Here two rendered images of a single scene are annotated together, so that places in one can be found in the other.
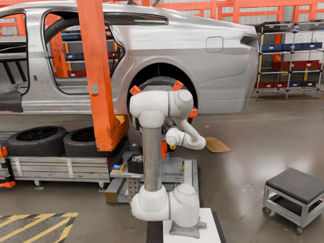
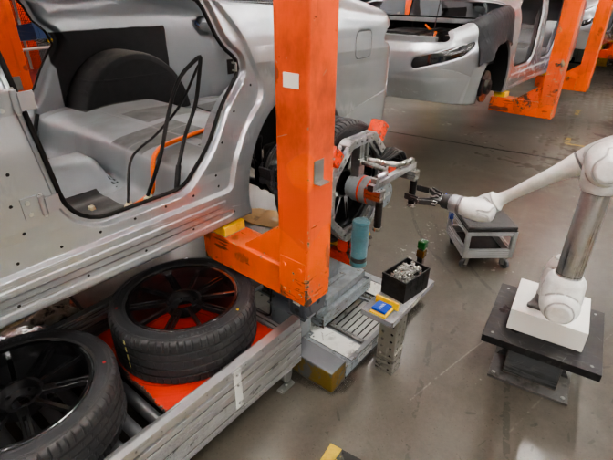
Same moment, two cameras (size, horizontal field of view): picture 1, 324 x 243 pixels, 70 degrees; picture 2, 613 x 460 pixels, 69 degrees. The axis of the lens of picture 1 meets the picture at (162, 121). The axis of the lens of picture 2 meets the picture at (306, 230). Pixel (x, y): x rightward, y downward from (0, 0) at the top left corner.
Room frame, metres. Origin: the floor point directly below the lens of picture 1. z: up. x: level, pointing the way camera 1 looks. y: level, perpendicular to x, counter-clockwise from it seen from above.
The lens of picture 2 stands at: (1.29, 1.97, 1.75)
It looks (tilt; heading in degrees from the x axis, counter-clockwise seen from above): 28 degrees down; 301
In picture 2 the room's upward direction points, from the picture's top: straight up
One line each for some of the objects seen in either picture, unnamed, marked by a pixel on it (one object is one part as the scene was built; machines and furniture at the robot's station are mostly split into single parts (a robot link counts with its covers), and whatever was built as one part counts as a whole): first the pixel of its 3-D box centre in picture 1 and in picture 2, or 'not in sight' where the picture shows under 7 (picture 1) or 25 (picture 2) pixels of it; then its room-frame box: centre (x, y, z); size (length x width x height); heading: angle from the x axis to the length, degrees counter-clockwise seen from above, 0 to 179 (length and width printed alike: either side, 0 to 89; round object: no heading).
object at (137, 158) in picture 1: (141, 163); (405, 278); (1.81, 0.20, 0.51); 0.20 x 0.14 x 0.13; 75
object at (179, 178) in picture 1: (162, 170); (324, 289); (2.35, 0.02, 0.13); 0.50 x 0.36 x 0.10; 82
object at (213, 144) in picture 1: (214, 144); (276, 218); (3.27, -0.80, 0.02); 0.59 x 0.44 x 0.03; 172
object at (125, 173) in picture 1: (136, 171); (399, 296); (1.81, 0.24, 0.44); 0.43 x 0.17 x 0.03; 82
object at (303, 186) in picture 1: (294, 198); (478, 235); (1.69, -1.12, 0.17); 0.43 x 0.36 x 0.34; 123
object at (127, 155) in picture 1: (135, 159); (287, 296); (2.41, 0.33, 0.26); 0.42 x 0.18 x 0.35; 172
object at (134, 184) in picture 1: (135, 193); (391, 335); (1.82, 0.27, 0.21); 0.10 x 0.10 x 0.42; 82
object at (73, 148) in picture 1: (93, 142); (185, 314); (2.64, 0.85, 0.39); 0.66 x 0.66 x 0.24
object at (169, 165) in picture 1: (163, 155); (327, 261); (2.35, 0.00, 0.32); 0.40 x 0.30 x 0.28; 82
